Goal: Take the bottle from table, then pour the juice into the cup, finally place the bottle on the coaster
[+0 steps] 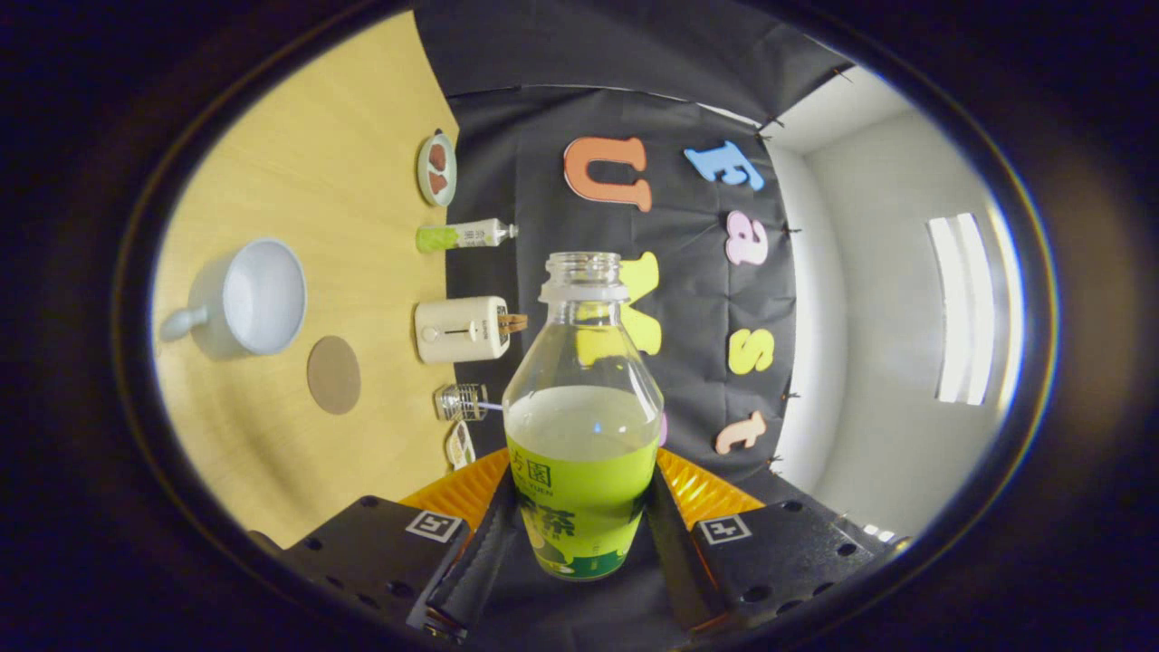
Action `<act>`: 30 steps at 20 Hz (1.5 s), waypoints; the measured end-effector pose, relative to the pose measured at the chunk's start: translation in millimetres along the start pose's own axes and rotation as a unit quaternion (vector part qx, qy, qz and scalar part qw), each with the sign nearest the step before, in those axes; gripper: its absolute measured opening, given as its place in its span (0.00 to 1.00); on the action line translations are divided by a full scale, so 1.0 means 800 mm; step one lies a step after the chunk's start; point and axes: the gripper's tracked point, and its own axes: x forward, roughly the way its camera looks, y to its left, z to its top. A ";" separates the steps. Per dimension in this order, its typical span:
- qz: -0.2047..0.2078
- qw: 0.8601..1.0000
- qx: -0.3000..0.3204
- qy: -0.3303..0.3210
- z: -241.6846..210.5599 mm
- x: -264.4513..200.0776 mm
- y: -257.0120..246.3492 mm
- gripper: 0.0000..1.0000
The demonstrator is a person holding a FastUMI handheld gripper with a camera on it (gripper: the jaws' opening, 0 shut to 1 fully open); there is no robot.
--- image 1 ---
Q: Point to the round brown coaster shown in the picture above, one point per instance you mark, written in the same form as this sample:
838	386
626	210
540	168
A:
333	376

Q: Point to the wooden table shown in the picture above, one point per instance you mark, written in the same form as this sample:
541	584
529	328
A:
344	109

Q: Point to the brown food piece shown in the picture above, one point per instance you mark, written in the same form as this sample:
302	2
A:
438	184
438	157

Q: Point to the pale green plate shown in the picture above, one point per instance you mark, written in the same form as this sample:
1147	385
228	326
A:
423	169

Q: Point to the juice bottle with green label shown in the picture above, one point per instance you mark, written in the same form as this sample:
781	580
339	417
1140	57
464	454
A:
584	498

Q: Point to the slim bottle of green drink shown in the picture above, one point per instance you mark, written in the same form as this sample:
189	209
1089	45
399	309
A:
471	236

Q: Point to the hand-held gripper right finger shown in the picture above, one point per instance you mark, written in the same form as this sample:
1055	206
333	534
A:
679	566

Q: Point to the white compartment tray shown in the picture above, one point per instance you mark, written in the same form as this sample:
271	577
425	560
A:
460	445

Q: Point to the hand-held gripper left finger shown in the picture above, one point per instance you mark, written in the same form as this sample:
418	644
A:
480	561

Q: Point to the white cup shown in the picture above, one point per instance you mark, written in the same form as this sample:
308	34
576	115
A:
263	299

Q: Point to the white toaster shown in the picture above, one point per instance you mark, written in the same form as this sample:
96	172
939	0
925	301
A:
462	330

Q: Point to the brown toast slice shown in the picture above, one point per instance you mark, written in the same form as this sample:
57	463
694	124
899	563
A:
516	323

